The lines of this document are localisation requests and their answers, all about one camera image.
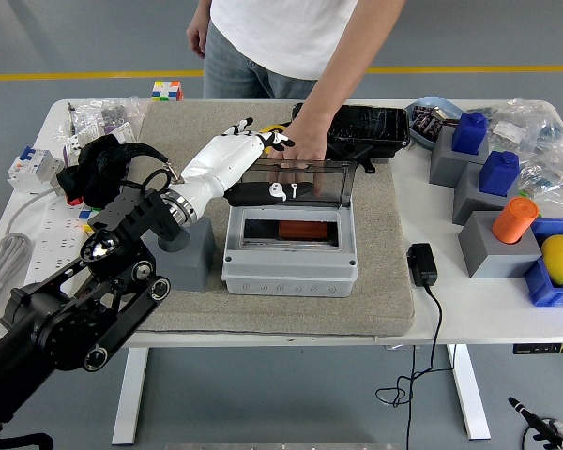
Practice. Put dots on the small red block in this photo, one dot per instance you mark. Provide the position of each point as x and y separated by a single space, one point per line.
74 200

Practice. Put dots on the clear bag with screws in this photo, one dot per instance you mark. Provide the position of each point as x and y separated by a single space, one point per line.
117 112

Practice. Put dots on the grey-brown mat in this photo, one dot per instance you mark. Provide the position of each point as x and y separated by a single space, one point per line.
263 314

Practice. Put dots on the colourful puzzle cube white crossed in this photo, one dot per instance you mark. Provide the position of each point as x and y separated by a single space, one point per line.
167 90

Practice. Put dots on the dark printed packet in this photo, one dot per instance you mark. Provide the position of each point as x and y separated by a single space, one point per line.
427 124

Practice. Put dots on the light blue bowl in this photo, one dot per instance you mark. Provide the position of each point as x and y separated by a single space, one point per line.
420 139

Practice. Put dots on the orange cylinder battery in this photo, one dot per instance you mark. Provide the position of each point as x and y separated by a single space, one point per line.
302 229

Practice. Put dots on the blue plastic bin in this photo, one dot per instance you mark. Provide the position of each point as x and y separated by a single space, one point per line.
544 290

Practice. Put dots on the thin metal tool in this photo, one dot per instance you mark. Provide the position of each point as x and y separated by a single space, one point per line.
70 117

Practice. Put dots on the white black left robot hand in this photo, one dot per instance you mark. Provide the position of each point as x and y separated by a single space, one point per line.
220 159

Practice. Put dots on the white table leg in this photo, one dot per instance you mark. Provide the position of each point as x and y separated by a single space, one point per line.
131 398
469 398

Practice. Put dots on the grey holder block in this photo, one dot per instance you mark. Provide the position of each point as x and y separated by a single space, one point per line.
492 258
443 164
469 201

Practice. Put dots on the person's right hand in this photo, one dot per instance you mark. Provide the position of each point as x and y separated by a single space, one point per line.
198 37

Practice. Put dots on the grey block with round hole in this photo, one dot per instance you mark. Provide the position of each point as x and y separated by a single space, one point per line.
192 262

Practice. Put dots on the yellow tape measure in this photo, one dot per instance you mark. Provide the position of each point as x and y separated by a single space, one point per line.
274 127

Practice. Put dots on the orange cylinder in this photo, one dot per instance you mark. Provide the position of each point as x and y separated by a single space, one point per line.
513 220

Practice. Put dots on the black plastic tray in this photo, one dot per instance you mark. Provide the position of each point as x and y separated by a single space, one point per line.
375 126

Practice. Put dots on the person's left forearm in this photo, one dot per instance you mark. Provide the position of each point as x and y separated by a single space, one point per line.
338 89

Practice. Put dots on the black table control panel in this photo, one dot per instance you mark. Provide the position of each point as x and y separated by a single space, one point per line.
535 349

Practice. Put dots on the grey electrical box clear lid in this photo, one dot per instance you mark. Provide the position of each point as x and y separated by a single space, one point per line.
286 276

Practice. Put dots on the black power adapter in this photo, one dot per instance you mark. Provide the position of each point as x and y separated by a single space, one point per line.
422 265

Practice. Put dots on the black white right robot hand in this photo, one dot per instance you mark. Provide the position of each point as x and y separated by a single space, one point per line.
551 433

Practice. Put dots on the blue square plug block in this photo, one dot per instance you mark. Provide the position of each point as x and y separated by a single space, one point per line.
497 173
469 133

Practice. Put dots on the person's right forearm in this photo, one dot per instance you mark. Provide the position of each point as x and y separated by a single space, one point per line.
202 11

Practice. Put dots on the white switch module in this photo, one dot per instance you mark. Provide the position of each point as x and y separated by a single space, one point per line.
122 133

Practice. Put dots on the white blue circuit breaker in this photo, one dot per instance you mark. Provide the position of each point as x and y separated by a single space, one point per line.
33 169

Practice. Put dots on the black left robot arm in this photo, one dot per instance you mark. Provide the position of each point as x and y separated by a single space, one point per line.
51 328

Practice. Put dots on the clear plastic parts bag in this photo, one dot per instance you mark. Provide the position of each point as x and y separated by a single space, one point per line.
553 173
511 131

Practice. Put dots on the white power strip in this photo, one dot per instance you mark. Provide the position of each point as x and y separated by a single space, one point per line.
51 234

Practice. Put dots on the person's left hand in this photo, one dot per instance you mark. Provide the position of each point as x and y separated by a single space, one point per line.
309 147

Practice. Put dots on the black cloth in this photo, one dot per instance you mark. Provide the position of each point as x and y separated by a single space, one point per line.
84 173

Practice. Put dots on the person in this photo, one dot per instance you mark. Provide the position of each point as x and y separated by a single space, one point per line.
281 33

